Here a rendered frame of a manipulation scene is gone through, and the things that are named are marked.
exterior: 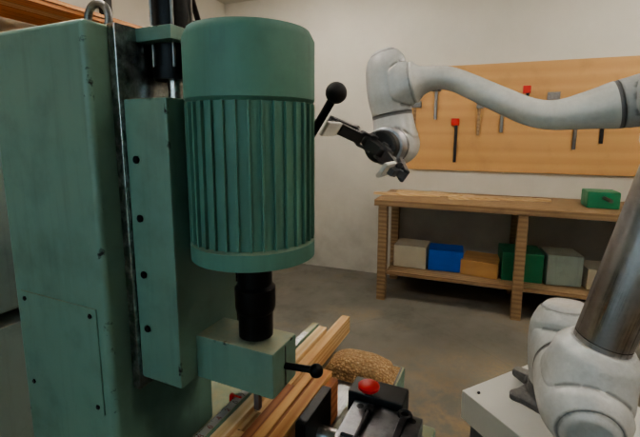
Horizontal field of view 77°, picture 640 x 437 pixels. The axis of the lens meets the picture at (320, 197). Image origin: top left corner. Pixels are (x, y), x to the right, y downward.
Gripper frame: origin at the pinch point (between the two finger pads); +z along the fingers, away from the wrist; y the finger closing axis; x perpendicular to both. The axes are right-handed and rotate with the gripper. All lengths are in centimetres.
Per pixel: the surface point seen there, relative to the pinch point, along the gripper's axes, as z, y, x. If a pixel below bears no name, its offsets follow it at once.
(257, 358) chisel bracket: 27.3, -12.5, -26.1
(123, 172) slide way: 31.5, 17.7, -15.2
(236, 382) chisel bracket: 27.3, -12.0, -32.1
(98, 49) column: 33.0, 27.9, -2.1
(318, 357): 3.4, -18.3, -37.7
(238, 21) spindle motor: 31.6, 10.6, 11.3
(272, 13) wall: -296, 231, -6
